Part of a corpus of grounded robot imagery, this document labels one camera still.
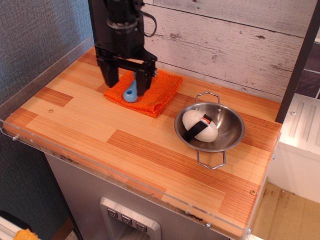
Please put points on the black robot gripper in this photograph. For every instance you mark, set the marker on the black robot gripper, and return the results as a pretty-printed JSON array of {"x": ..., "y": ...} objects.
[{"x": 122, "y": 46}]

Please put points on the blue handled grey spoon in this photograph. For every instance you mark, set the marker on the blue handled grey spoon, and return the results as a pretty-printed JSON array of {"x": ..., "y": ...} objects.
[{"x": 130, "y": 95}]

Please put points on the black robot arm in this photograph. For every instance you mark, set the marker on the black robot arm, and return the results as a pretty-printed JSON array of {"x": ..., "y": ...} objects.
[{"x": 116, "y": 12}]

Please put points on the orange folded towel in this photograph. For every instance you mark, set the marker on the orange folded towel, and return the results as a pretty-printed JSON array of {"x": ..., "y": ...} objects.
[{"x": 163, "y": 88}]

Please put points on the white toy sushi rice ball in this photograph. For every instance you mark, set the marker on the white toy sushi rice ball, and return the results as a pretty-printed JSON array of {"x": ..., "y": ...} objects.
[{"x": 199, "y": 126}]

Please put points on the clear acrylic table guard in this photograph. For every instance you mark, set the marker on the clear acrylic table guard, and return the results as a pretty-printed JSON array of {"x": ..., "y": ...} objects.
[{"x": 70, "y": 119}]

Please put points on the grey toy fridge cabinet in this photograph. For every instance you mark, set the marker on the grey toy fridge cabinet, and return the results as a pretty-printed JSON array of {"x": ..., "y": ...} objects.
[{"x": 83, "y": 192}]

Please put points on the silver dispenser button panel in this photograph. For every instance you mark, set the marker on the silver dispenser button panel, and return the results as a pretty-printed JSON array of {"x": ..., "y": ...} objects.
[{"x": 127, "y": 220}]

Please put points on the yellow object at corner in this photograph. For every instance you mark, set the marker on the yellow object at corner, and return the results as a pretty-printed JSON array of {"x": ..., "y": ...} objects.
[{"x": 25, "y": 234}]

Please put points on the white toy cabinet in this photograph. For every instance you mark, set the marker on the white toy cabinet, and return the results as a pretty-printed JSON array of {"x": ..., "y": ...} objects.
[{"x": 295, "y": 164}]

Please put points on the steel bowl with wire handles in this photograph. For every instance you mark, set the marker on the steel bowl with wire handles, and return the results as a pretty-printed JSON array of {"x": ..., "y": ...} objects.
[{"x": 230, "y": 125}]

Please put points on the dark vertical post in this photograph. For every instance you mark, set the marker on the dark vertical post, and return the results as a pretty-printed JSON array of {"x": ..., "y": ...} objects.
[{"x": 302, "y": 58}]

